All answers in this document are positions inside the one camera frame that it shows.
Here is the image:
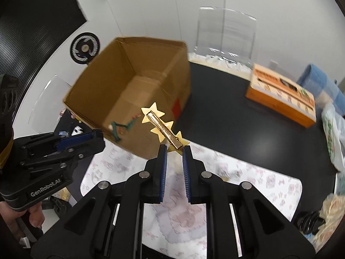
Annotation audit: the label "brown cardboard box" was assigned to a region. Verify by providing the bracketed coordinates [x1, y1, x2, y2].
[63, 36, 192, 160]

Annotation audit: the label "black flexible tripod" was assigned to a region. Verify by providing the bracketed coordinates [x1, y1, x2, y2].
[296, 212, 324, 234]

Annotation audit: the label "black round fan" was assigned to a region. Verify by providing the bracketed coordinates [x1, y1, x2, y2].
[71, 32, 100, 65]

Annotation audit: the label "orange tissue box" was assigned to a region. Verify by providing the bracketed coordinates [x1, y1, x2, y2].
[245, 63, 317, 128]

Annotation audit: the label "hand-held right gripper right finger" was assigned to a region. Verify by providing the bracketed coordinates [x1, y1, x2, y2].
[182, 145, 316, 259]

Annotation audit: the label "blue towel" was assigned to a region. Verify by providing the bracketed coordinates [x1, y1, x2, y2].
[296, 63, 345, 98]

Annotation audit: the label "gold star hair clip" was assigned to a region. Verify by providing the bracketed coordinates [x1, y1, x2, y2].
[141, 103, 190, 157]

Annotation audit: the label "green toy chair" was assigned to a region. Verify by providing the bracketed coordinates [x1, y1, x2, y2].
[109, 115, 138, 142]

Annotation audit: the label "white plastic bag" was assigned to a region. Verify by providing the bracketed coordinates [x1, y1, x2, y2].
[321, 103, 345, 174]

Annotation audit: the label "cream artificial flowers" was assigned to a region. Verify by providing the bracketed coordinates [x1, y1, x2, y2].
[315, 194, 345, 245]

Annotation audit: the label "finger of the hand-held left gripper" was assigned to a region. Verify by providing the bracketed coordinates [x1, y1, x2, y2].
[21, 138, 106, 168]
[16, 129, 105, 152]

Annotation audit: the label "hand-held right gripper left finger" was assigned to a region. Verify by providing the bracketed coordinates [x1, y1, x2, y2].
[30, 144, 169, 259]

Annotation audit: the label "printed white table mat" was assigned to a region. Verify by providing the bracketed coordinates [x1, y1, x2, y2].
[79, 140, 302, 249]

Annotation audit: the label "person's left hand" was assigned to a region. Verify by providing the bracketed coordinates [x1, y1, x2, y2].
[0, 200, 45, 246]

